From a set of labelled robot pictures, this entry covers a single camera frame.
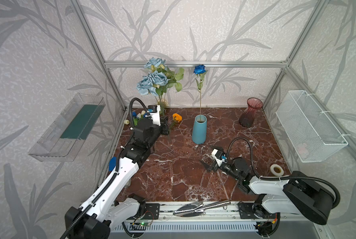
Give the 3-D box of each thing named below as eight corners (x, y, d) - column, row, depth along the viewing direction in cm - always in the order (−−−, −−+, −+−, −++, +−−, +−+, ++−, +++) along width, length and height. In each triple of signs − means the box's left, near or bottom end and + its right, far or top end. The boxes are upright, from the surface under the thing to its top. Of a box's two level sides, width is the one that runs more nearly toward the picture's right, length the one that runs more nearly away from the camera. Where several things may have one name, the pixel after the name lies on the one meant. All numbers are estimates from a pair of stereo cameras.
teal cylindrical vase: (191, 144, 101) (192, 125, 85) (191, 134, 107) (192, 114, 90) (204, 144, 101) (207, 125, 85) (203, 134, 107) (206, 114, 90)
